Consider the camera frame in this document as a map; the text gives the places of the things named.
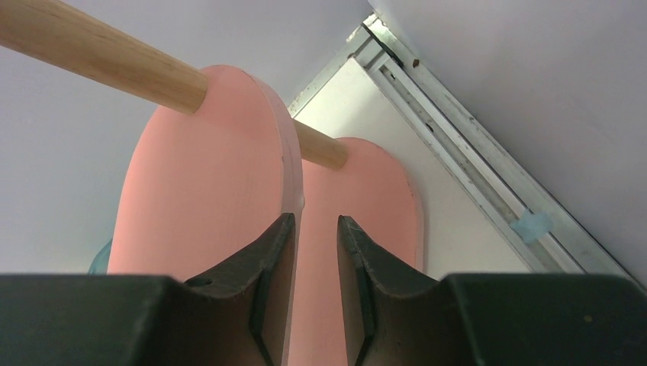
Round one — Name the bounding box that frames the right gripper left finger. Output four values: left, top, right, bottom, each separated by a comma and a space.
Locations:
1, 213, 296, 365

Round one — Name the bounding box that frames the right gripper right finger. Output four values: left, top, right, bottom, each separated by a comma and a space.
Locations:
337, 216, 646, 365

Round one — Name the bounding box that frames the pink three-tier shelf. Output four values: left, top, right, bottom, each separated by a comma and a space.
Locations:
1, 1, 423, 365

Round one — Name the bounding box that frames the blue tape piece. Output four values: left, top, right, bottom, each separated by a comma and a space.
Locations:
510, 210, 552, 244

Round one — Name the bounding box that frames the teal plastic tray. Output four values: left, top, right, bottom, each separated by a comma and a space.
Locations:
88, 239, 113, 275

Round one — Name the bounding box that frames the aluminium table rail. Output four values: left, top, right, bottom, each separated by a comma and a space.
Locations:
289, 15, 627, 278

